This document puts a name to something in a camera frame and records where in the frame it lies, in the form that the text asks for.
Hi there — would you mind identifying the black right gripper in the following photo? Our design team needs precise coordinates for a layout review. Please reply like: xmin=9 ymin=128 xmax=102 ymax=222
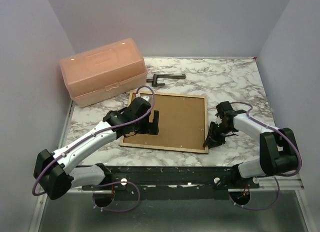
xmin=204 ymin=121 xmax=234 ymax=149

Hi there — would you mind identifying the brown fibreboard backing board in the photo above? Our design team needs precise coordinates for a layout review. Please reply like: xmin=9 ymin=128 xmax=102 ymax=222
xmin=122 ymin=92 xmax=206 ymax=151

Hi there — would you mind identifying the light wooden picture frame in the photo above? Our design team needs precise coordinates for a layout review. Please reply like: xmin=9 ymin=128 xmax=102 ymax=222
xmin=119 ymin=90 xmax=210 ymax=155

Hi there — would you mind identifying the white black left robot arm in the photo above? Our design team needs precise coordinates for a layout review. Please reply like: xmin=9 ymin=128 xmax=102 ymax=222
xmin=33 ymin=95 xmax=160 ymax=200

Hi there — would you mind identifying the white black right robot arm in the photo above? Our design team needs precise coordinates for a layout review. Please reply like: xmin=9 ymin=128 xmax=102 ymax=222
xmin=203 ymin=101 xmax=302 ymax=188

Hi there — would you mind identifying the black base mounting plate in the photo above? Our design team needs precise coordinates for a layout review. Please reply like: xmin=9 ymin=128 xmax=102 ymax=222
xmin=51 ymin=164 xmax=261 ymax=202

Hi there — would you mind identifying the pink translucent plastic box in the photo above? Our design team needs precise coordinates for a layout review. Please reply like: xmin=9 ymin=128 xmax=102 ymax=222
xmin=59 ymin=38 xmax=148 ymax=107

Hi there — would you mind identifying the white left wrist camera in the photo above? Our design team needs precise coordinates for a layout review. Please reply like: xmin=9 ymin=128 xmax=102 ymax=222
xmin=135 ymin=93 xmax=153 ymax=103

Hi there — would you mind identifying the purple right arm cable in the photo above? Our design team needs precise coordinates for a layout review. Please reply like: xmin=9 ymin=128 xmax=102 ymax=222
xmin=228 ymin=101 xmax=303 ymax=210

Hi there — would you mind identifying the aluminium extrusion rail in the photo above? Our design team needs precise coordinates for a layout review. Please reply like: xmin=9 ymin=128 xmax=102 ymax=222
xmin=259 ymin=174 xmax=304 ymax=191

